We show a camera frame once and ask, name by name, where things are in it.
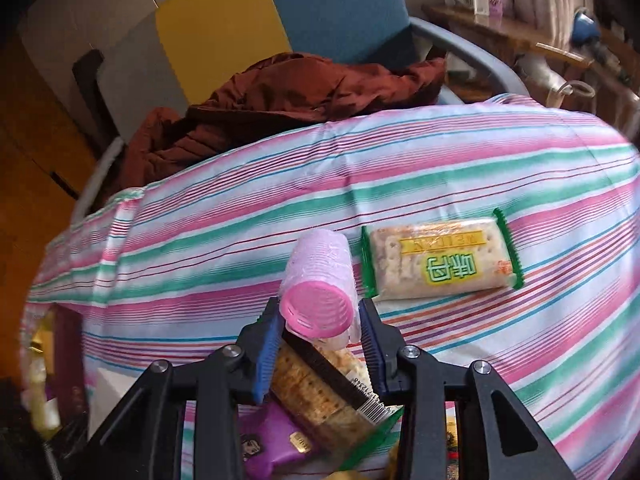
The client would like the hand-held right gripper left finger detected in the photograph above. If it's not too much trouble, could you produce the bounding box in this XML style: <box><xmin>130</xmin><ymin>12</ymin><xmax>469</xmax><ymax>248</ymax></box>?
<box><xmin>85</xmin><ymin>297</ymin><xmax>286</xmax><ymax>480</ymax></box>

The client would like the small pink box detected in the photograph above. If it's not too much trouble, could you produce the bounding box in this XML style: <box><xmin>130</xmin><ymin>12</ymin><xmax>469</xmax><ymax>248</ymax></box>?
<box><xmin>487</xmin><ymin>0</ymin><xmax>516</xmax><ymax>22</ymax></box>

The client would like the gold tin box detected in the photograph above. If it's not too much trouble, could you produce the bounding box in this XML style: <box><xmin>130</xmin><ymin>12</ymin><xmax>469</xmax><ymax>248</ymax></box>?
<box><xmin>20</xmin><ymin>305</ymin><xmax>88</xmax><ymax>436</ymax></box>

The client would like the rust brown jacket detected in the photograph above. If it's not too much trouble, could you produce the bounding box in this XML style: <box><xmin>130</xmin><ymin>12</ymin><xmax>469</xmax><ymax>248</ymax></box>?
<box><xmin>120</xmin><ymin>52</ymin><xmax>448</xmax><ymax>196</ymax></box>

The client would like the wooden wardrobe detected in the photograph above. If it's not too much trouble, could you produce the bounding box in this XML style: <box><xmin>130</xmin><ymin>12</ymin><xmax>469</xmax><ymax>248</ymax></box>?
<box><xmin>0</xmin><ymin>25</ymin><xmax>116</xmax><ymax>376</ymax></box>

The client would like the green-edged cracker packet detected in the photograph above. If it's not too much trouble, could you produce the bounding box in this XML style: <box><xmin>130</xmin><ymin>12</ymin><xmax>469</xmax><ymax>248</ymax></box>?
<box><xmin>361</xmin><ymin>207</ymin><xmax>525</xmax><ymax>301</ymax></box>

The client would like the purple snack packet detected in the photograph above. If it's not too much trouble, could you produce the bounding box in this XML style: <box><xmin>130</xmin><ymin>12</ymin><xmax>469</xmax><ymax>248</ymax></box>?
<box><xmin>239</xmin><ymin>402</ymin><xmax>316</xmax><ymax>480</ymax></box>

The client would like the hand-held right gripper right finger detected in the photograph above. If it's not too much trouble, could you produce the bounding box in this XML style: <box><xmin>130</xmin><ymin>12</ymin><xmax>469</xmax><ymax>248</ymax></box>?
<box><xmin>357</xmin><ymin>298</ymin><xmax>576</xmax><ymax>480</ymax></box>

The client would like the pink hair roller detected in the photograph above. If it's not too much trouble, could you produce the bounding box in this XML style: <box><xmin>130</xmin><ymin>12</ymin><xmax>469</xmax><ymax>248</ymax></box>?
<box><xmin>279</xmin><ymin>229</ymin><xmax>362</xmax><ymax>348</ymax></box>

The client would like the wooden side desk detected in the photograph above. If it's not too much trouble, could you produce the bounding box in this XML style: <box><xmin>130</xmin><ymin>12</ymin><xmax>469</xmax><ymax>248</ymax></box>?
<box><xmin>422</xmin><ymin>5</ymin><xmax>640</xmax><ymax>126</ymax></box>

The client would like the black rolled mat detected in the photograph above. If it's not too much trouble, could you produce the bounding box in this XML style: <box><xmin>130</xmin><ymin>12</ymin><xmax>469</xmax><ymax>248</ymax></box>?
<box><xmin>72</xmin><ymin>50</ymin><xmax>118</xmax><ymax>136</ymax></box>

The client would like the grey yellow blue chair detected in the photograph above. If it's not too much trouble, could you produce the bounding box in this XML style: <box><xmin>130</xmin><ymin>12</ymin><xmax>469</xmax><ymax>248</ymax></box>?
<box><xmin>70</xmin><ymin>0</ymin><xmax>531</xmax><ymax>221</ymax></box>

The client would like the black-striped cracker packet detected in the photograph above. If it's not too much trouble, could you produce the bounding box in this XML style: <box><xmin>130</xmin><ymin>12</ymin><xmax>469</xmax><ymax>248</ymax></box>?
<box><xmin>270</xmin><ymin>332</ymin><xmax>418</xmax><ymax>466</ymax></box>

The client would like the striped cloth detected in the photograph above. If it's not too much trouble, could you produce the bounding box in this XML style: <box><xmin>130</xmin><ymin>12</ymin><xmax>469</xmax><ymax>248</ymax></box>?
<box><xmin>22</xmin><ymin>92</ymin><xmax>640</xmax><ymax>480</ymax></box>

